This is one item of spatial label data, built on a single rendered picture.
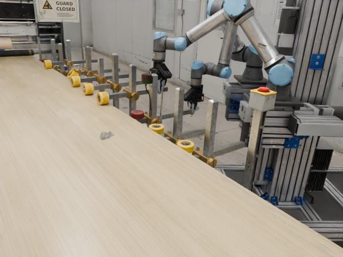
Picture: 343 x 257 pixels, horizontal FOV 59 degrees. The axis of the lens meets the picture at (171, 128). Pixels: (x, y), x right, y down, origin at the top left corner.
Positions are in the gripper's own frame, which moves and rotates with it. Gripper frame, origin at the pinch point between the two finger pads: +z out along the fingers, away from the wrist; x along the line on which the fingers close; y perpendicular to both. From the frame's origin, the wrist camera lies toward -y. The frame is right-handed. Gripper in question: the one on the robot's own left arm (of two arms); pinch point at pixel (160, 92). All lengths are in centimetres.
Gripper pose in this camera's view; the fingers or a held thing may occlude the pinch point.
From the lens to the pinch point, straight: 187.1
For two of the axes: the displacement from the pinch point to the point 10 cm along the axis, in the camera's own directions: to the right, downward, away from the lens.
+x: -8.1, 1.9, -5.6
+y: -5.8, -3.3, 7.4
